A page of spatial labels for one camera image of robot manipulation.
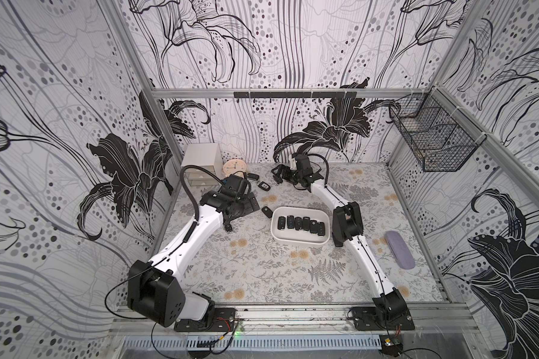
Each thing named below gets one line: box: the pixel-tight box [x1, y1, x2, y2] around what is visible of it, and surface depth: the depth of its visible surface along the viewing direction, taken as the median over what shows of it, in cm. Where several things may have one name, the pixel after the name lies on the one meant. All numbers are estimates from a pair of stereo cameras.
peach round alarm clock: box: [223, 158, 248, 178], surface depth 117 cm
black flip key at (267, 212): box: [261, 205, 274, 219], surface depth 102 cm
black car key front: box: [317, 222, 326, 237], surface depth 95 cm
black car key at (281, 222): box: [277, 215, 286, 230], surface depth 97 cm
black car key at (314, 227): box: [309, 219, 319, 234], surface depth 95 cm
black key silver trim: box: [256, 180, 271, 192], surface depth 110 cm
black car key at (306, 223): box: [302, 216, 311, 232], surface depth 97 cm
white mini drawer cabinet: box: [181, 142, 224, 187], surface depth 110 cm
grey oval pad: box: [384, 230, 417, 270], surface depth 87 cm
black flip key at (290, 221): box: [286, 215, 295, 229], surface depth 97 cm
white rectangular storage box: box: [270, 206, 332, 247], surface depth 96 cm
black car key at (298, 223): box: [294, 216, 304, 231], surface depth 97 cm
